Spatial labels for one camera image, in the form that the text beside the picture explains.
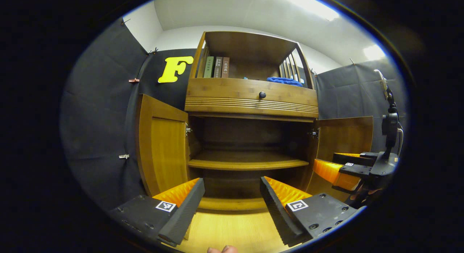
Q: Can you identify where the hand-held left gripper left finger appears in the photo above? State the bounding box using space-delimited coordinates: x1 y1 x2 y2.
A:
110 178 206 247

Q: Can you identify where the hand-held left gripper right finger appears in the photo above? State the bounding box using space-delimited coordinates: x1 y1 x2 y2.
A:
260 176 363 247

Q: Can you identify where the wooden shoe cabinet door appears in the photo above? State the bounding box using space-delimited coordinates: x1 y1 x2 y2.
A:
306 116 374 203
136 94 191 197

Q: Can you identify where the wooden double-door shoe cabinet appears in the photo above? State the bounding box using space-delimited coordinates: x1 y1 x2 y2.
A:
136 31 374 213

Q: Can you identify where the wooden inner shelf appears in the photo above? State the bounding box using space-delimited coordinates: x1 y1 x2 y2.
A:
188 150 309 171

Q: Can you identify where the small ceiling light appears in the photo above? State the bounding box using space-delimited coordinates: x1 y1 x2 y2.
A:
362 44 386 61

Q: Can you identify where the folded blue towel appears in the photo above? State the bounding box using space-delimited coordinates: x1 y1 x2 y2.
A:
267 76 303 87

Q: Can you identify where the wooden drawer front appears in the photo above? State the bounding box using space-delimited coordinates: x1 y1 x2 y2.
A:
187 78 318 105

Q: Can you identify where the black backdrop cloth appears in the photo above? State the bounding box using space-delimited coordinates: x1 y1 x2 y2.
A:
60 17 408 212

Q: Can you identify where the green book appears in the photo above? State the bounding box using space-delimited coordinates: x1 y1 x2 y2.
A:
203 56 215 78

